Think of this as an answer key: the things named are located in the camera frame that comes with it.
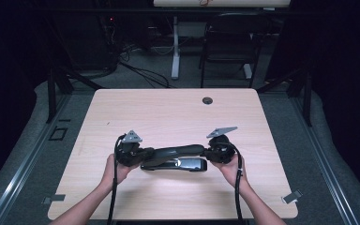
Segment left hand-held gripper black cable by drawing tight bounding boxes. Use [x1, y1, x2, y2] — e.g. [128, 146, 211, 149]
[106, 133, 128, 225]

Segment tall white desk leg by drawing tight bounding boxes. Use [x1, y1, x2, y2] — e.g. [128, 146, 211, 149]
[171, 16, 182, 81]

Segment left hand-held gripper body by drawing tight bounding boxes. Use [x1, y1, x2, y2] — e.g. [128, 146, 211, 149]
[115, 129, 145, 168]

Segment hand-held gripper black cable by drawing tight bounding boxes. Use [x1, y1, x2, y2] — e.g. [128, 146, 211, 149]
[217, 142, 246, 225]
[106, 133, 128, 225]

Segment grey tape piece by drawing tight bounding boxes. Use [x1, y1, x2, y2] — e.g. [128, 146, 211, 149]
[281, 188, 304, 204]
[41, 193, 67, 205]

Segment short white desk leg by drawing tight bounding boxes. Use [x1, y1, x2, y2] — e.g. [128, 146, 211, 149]
[243, 63, 254, 80]

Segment black stapler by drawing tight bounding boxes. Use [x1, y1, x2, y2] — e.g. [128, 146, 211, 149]
[140, 143, 208, 173]

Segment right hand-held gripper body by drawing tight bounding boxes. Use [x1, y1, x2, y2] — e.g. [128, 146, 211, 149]
[206, 126, 239, 165]

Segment black metal frame stand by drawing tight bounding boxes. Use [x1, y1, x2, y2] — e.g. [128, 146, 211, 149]
[45, 60, 105, 124]
[256, 67, 314, 128]

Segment black chair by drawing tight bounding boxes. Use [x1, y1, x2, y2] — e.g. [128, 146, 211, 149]
[198, 12, 264, 89]

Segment grey metal floor rail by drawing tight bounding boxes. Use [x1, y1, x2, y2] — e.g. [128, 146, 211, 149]
[289, 93, 360, 225]
[0, 93, 73, 225]

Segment person's left hand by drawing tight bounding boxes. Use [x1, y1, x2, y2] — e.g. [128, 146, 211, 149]
[100, 153, 139, 191]

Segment person's right hand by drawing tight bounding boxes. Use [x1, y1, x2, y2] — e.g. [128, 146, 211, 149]
[213, 154, 250, 190]

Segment grey box under desk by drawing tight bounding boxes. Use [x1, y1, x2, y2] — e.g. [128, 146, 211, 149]
[177, 22, 208, 39]

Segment black floor cables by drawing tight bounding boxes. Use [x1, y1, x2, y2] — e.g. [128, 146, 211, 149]
[117, 43, 172, 89]

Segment right hand-held gripper black cable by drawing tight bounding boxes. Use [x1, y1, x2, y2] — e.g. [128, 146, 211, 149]
[217, 142, 246, 225]

